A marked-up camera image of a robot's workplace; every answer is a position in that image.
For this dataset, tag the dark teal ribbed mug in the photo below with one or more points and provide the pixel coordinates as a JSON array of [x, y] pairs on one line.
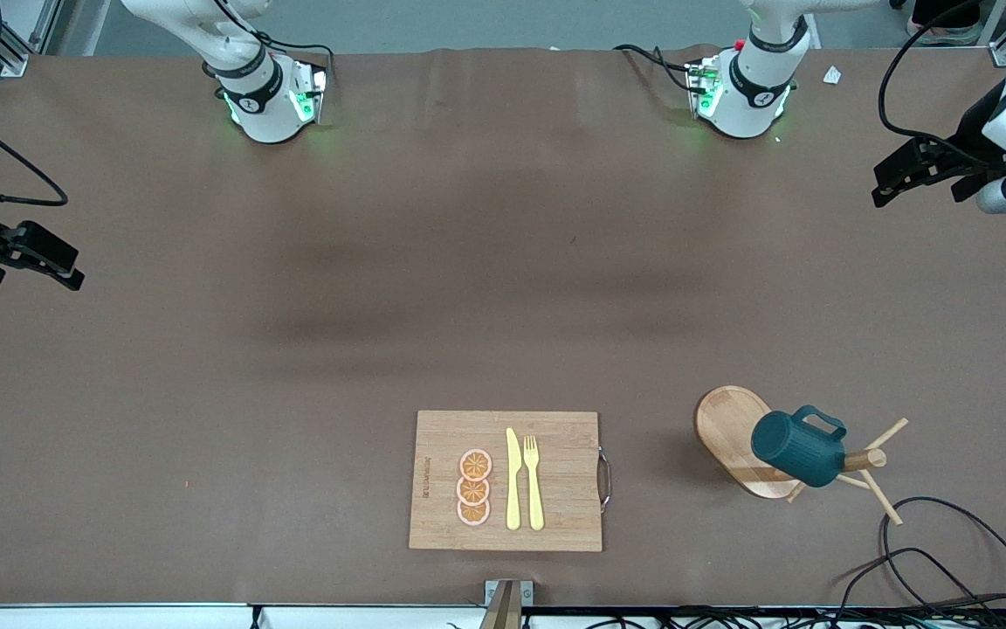
[[795, 450]]

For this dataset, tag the wooden mug tree stand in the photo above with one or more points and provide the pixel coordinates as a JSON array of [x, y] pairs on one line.
[[730, 432]]

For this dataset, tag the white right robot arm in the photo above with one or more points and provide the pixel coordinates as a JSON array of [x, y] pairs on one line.
[[263, 96]]

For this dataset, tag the yellow plastic knife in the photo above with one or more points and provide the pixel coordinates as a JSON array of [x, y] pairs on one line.
[[513, 489]]

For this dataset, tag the brown table mat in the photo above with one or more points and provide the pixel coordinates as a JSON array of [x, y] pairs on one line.
[[293, 393]]

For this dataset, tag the white paper scrap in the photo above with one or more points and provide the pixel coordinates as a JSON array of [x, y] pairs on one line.
[[832, 75]]

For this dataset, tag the white table edge rail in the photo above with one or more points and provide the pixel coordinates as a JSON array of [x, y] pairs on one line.
[[119, 617]]

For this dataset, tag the bamboo cutting board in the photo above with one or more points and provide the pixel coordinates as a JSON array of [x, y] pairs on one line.
[[555, 489]]

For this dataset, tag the yellow plastic fork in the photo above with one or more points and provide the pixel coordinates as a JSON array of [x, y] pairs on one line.
[[535, 498]]

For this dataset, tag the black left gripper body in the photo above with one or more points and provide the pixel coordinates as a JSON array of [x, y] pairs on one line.
[[971, 133]]

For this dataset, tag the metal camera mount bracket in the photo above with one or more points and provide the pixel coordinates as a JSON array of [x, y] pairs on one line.
[[507, 603]]

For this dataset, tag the toy orange slice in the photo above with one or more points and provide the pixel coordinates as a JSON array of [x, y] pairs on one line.
[[476, 464]]

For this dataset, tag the person leg with sneaker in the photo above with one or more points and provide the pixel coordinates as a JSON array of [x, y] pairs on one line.
[[944, 22]]

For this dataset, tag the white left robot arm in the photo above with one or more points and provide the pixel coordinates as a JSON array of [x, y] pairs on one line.
[[752, 87]]

